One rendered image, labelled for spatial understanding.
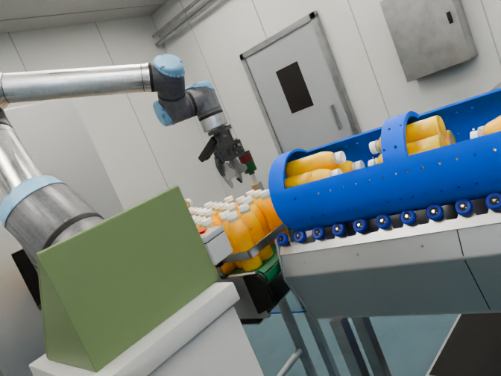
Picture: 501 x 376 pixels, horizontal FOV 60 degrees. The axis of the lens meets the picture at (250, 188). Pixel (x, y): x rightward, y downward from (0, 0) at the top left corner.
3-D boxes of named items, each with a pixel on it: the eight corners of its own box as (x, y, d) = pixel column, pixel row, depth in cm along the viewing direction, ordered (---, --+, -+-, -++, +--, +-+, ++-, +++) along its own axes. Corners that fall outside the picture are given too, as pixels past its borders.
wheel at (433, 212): (430, 200, 120) (433, 202, 121) (421, 214, 121) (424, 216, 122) (444, 207, 117) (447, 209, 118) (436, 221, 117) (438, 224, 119)
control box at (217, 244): (215, 265, 140) (203, 236, 139) (176, 271, 153) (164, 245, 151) (233, 251, 148) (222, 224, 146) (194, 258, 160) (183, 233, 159)
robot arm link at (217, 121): (194, 123, 152) (211, 117, 160) (200, 136, 153) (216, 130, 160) (212, 115, 147) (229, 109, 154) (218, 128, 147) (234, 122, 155)
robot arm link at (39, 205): (29, 245, 81) (-20, 195, 88) (55, 289, 94) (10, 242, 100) (98, 198, 89) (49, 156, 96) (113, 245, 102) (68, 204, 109)
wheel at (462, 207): (458, 195, 115) (461, 197, 117) (449, 210, 116) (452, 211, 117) (475, 201, 112) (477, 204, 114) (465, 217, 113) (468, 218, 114)
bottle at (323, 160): (288, 183, 151) (335, 170, 140) (282, 164, 151) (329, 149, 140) (299, 179, 157) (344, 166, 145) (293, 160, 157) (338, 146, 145)
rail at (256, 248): (253, 257, 150) (249, 250, 149) (250, 258, 150) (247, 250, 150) (305, 212, 180) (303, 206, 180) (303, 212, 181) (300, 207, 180)
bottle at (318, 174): (294, 185, 154) (341, 172, 142) (291, 202, 150) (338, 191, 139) (282, 174, 150) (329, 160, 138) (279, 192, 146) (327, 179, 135)
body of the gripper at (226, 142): (234, 160, 149) (220, 127, 148) (216, 166, 155) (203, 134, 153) (246, 154, 155) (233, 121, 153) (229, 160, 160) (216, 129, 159)
